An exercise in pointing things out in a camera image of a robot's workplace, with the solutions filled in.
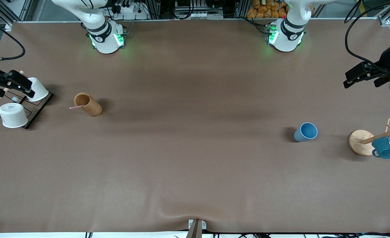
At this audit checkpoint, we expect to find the metal table edge bracket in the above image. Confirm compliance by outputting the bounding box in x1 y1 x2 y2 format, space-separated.
186 219 207 238

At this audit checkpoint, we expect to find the teal mug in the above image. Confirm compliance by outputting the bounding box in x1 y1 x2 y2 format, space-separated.
372 137 390 159

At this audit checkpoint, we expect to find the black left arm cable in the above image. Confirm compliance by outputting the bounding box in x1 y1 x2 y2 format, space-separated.
344 0 390 71

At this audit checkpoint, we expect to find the bamboo chopstick holder cup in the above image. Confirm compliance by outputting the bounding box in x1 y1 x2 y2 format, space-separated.
74 93 103 117

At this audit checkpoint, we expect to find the wooden mug tree stand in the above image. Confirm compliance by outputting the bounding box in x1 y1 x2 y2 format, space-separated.
349 118 390 156

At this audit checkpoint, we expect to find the blue cup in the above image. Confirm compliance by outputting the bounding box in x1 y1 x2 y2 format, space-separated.
294 122 318 142

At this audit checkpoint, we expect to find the white power strip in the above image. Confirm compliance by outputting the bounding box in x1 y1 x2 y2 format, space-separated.
112 0 149 20

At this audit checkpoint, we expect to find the black wire cup rack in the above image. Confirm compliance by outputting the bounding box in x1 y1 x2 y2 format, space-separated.
0 92 54 129

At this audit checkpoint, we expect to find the white paper cup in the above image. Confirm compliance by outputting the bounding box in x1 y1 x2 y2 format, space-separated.
0 103 28 128
26 77 49 102

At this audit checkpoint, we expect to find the bag of orange fruit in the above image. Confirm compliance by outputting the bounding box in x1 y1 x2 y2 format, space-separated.
247 0 288 19

